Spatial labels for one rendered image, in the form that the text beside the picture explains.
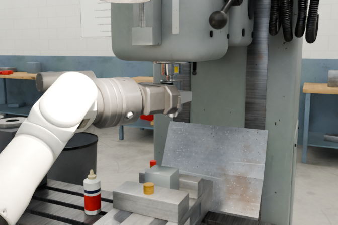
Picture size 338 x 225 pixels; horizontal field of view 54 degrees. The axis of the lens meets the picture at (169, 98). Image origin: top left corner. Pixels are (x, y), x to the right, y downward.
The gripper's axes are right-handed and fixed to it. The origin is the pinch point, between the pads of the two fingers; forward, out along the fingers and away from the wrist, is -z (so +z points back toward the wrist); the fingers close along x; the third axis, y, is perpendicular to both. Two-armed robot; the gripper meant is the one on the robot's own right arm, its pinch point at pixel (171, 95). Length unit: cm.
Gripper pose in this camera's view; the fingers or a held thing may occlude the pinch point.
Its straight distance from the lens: 69.4
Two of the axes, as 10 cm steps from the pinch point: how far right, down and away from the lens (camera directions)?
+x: -6.7, -1.1, 7.4
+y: -0.1, 9.9, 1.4
